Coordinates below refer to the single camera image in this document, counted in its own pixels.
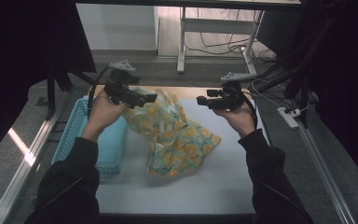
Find lemon print cloth bag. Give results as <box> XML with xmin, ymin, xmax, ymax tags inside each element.
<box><xmin>122</xmin><ymin>88</ymin><xmax>222</xmax><ymax>178</ymax></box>

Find white frame desk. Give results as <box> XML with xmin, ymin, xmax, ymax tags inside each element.
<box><xmin>176</xmin><ymin>6</ymin><xmax>266</xmax><ymax>76</ymax></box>

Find light blue plastic basket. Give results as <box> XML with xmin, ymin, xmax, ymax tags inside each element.
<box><xmin>50</xmin><ymin>96</ymin><xmax>129</xmax><ymax>175</ymax></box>

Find white floor cable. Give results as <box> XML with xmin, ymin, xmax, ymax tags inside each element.
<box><xmin>245</xmin><ymin>60</ymin><xmax>311</xmax><ymax>115</ymax></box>

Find black curtain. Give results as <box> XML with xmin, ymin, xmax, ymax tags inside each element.
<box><xmin>301</xmin><ymin>0</ymin><xmax>358</xmax><ymax>195</ymax></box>
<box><xmin>0</xmin><ymin>0</ymin><xmax>97</xmax><ymax>167</ymax></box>

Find person's right hand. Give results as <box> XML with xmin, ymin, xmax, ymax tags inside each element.
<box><xmin>213</xmin><ymin>101</ymin><xmax>257</xmax><ymax>138</ymax></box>

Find white power strip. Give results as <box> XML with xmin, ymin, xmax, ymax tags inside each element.
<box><xmin>277</xmin><ymin>106</ymin><xmax>302</xmax><ymax>130</ymax></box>

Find wooden table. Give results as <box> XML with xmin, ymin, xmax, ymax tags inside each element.
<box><xmin>88</xmin><ymin>84</ymin><xmax>253</xmax><ymax>101</ymax></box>

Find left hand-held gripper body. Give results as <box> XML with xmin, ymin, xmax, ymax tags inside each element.
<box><xmin>103</xmin><ymin>60</ymin><xmax>141</xmax><ymax>108</ymax></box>

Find black tripod stand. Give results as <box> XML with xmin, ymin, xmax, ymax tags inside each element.
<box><xmin>45</xmin><ymin>62</ymin><xmax>101</xmax><ymax>122</ymax></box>

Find right hand-held gripper black cable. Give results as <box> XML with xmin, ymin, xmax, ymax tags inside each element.
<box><xmin>241</xmin><ymin>91</ymin><xmax>259</xmax><ymax>130</ymax></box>

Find white table mat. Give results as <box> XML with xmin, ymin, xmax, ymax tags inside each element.
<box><xmin>94</xmin><ymin>97</ymin><xmax>273</xmax><ymax>216</ymax></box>

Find aluminium rail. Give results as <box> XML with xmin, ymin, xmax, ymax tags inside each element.
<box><xmin>0</xmin><ymin>106</ymin><xmax>63</xmax><ymax>224</ymax></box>
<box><xmin>297</xmin><ymin>122</ymin><xmax>357</xmax><ymax>224</ymax></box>

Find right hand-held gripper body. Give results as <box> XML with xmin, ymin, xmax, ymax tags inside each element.
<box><xmin>209</xmin><ymin>72</ymin><xmax>255</xmax><ymax>110</ymax></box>

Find hand-held gripper black cable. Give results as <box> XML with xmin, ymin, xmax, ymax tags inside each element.
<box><xmin>241</xmin><ymin>91</ymin><xmax>259</xmax><ymax>130</ymax></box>
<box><xmin>87</xmin><ymin>64</ymin><xmax>111</xmax><ymax>120</ymax></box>

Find black metal stand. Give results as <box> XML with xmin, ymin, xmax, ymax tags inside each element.
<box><xmin>283</xmin><ymin>0</ymin><xmax>343</xmax><ymax>129</ymax></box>

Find black floor cable bundle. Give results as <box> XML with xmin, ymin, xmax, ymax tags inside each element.
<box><xmin>185</xmin><ymin>7</ymin><xmax>278</xmax><ymax>63</ymax></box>

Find left hand-held gripper black cable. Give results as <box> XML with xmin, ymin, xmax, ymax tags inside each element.
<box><xmin>87</xmin><ymin>64</ymin><xmax>111</xmax><ymax>120</ymax></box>

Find person's left hand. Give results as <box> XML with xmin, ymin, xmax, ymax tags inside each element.
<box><xmin>81</xmin><ymin>88</ymin><xmax>130</xmax><ymax>143</ymax></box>

